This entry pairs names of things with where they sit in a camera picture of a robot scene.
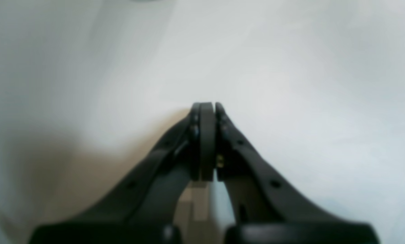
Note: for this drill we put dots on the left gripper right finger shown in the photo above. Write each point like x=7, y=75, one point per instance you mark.
x=267, y=208

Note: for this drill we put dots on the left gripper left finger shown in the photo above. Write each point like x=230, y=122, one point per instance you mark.
x=140, y=208

